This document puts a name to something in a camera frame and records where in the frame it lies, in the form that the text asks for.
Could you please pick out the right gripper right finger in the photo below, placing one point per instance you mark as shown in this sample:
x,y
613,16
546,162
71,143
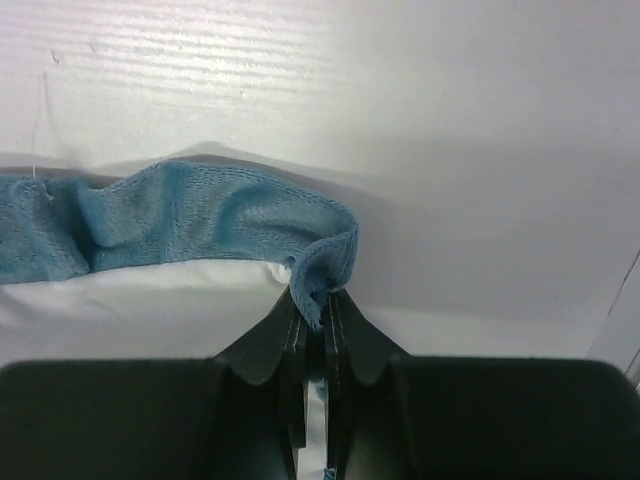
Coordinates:
x,y
394,415

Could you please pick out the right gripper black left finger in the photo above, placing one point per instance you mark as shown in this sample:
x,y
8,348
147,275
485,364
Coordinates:
x,y
237,415

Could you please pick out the blue white bear pillowcase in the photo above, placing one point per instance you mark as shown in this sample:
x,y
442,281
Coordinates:
x,y
176,262

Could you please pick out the aluminium right side rail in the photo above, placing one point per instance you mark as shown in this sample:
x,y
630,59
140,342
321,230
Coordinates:
x,y
617,343

